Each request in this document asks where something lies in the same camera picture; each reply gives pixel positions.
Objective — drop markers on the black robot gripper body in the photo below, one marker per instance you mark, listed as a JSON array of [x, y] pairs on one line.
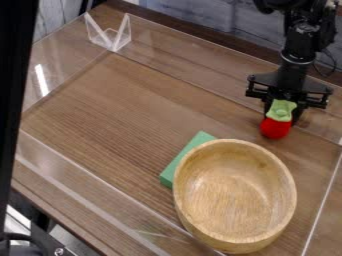
[[309, 93]]

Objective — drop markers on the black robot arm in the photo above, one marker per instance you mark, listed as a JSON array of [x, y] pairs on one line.
[[310, 32]]

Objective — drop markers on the red felt fruit green leaves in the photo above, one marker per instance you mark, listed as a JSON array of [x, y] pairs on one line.
[[278, 120]]

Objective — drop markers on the round wooden bowl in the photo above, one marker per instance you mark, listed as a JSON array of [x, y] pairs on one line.
[[234, 195]]

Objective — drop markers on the clear acrylic tray wall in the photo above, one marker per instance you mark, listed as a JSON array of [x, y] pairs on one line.
[[108, 115]]

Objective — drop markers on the black metal mount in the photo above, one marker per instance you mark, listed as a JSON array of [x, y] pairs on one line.
[[31, 241]]

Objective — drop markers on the black vertical post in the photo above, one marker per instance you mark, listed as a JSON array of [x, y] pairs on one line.
[[17, 21]]

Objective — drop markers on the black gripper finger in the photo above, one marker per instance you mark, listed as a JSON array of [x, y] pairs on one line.
[[298, 111], [267, 105]]

